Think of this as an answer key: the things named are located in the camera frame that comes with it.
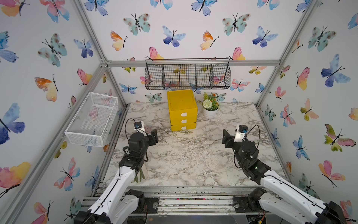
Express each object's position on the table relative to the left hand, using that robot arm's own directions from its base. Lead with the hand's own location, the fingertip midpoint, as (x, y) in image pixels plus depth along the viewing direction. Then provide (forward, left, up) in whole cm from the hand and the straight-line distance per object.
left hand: (152, 131), depth 82 cm
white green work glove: (-20, +9, -18) cm, 29 cm away
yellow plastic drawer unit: (+15, -18, +2) cm, 24 cm away
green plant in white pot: (+24, -38, -3) cm, 45 cm away
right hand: (-3, -46, +5) cm, 47 cm away
